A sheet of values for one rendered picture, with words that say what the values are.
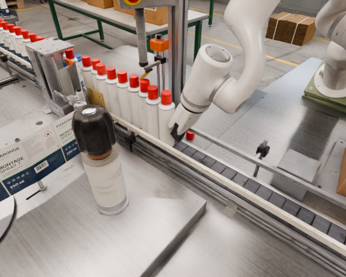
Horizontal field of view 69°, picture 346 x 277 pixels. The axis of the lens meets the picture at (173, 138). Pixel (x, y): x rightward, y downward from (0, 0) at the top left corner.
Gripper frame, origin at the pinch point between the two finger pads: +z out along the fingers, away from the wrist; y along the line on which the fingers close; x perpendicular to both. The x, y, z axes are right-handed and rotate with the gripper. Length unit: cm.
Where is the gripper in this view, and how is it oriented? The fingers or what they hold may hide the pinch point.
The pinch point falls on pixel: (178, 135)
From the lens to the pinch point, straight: 81.1
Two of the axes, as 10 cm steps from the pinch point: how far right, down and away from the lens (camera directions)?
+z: -2.6, 5.8, 7.7
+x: 7.2, 6.5, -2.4
